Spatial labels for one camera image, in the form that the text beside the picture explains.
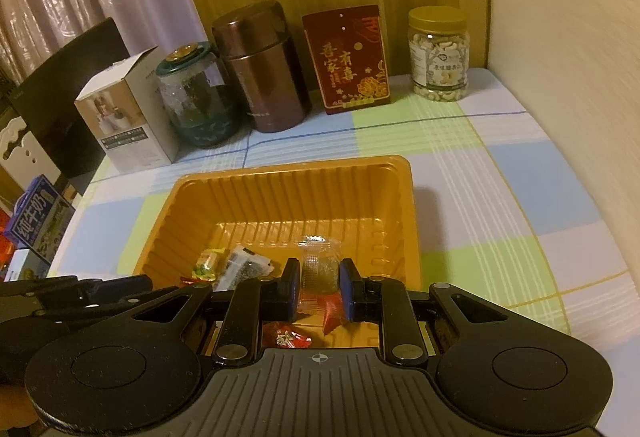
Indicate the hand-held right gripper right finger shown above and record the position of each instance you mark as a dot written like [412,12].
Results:
[346,294]

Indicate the red gift box gold print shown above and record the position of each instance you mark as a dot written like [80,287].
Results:
[347,62]

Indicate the glass jar green lid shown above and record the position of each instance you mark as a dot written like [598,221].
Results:
[197,102]

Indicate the red bag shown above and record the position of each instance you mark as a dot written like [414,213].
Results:
[6,237]

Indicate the white cardboard product box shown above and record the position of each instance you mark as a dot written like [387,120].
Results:
[125,117]

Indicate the black flat panel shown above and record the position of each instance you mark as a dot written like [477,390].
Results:
[65,87]

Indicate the orange plastic tray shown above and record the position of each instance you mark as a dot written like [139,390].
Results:
[290,197]

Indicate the brown metal canister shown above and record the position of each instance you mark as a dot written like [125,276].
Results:
[265,67]

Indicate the clear snack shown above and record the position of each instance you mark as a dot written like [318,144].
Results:
[319,267]

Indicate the checked tablecloth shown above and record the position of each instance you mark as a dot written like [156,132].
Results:
[500,197]

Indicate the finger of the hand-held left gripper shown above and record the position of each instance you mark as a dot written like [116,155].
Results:
[125,286]

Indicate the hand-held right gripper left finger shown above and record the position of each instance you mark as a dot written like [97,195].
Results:
[295,294]

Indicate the blue milk carton box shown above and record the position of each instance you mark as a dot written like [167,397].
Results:
[40,222]

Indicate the white box yellow print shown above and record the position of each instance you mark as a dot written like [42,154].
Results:
[22,267]

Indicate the yellow green candy packet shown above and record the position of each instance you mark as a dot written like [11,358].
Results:
[209,264]

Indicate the red candy packet white print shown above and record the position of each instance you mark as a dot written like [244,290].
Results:
[285,337]

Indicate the white wooden chair back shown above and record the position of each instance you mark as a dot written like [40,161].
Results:
[20,147]

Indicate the grey snack packet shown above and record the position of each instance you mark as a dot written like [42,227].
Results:
[245,267]

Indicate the small red snack packet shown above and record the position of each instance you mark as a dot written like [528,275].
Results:
[189,281]

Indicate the nut jar gold lid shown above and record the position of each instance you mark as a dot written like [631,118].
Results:
[439,57]

